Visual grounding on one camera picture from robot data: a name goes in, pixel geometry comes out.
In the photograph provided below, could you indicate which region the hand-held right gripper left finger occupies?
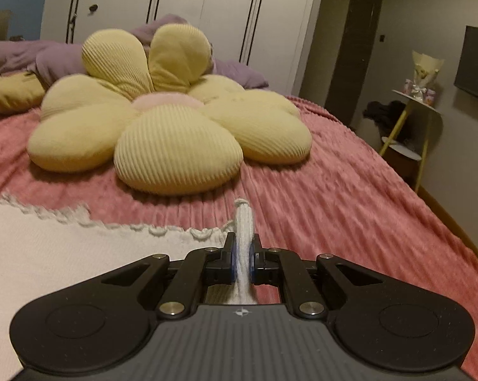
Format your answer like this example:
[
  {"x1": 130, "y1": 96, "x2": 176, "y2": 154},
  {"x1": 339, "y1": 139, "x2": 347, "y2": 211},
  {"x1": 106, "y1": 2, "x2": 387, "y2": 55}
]
[{"x1": 100, "y1": 232, "x2": 238, "y2": 319}]

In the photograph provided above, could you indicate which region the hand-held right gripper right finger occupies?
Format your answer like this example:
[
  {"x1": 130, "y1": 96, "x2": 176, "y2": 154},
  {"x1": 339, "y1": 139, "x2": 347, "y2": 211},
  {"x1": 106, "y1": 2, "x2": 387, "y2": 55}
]
[{"x1": 250, "y1": 233, "x2": 383, "y2": 320}]

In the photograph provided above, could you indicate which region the white knit sweater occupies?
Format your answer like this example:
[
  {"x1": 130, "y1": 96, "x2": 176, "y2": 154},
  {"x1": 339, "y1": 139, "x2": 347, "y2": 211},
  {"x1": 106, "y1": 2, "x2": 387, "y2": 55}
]
[{"x1": 0, "y1": 194, "x2": 265, "y2": 381}]

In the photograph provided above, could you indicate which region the pink textured bedspread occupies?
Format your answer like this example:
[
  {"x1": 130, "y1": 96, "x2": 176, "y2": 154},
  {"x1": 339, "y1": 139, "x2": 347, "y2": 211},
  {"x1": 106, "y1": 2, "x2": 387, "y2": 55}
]
[{"x1": 0, "y1": 95, "x2": 478, "y2": 306}]

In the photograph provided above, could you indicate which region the yellow flower-shaped pillow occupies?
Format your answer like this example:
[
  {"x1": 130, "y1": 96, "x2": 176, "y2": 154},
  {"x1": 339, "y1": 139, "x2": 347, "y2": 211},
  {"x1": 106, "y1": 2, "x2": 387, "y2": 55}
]
[{"x1": 26, "y1": 24, "x2": 313, "y2": 196}]

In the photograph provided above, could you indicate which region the dark cloth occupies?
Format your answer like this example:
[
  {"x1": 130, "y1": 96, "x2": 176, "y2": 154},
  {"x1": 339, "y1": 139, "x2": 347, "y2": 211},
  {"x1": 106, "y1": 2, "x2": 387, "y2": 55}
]
[{"x1": 362, "y1": 100, "x2": 409, "y2": 144}]

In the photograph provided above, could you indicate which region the yellow-legged side table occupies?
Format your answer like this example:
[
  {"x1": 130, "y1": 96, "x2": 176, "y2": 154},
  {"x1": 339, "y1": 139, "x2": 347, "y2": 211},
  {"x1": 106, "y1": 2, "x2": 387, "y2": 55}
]
[{"x1": 379, "y1": 89, "x2": 443, "y2": 193}]

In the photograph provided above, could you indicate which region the dark door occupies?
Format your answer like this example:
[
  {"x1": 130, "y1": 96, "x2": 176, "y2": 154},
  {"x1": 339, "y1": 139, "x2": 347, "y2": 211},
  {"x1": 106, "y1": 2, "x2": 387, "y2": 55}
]
[{"x1": 324, "y1": 0, "x2": 385, "y2": 109}]

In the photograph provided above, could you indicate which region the wrapped flower bouquet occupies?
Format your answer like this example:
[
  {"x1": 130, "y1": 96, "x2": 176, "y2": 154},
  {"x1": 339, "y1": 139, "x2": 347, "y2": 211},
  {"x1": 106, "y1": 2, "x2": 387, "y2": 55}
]
[{"x1": 399, "y1": 50, "x2": 445, "y2": 106}]

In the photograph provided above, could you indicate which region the purple duvet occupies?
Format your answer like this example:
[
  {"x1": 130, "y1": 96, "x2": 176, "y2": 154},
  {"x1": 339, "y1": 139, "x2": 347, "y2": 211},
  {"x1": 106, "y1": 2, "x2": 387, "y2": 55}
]
[{"x1": 0, "y1": 13, "x2": 270, "y2": 90}]

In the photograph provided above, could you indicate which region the yellow leaf-shaped pillow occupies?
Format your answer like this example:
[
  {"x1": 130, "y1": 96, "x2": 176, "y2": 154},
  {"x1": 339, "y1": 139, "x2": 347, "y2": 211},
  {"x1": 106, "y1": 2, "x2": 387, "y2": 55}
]
[{"x1": 0, "y1": 72, "x2": 47, "y2": 114}]

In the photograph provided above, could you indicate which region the wall-mounted television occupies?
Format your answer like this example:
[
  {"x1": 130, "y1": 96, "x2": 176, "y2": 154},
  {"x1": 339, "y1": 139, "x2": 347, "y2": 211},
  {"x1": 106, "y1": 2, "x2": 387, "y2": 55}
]
[{"x1": 454, "y1": 25, "x2": 478, "y2": 106}]

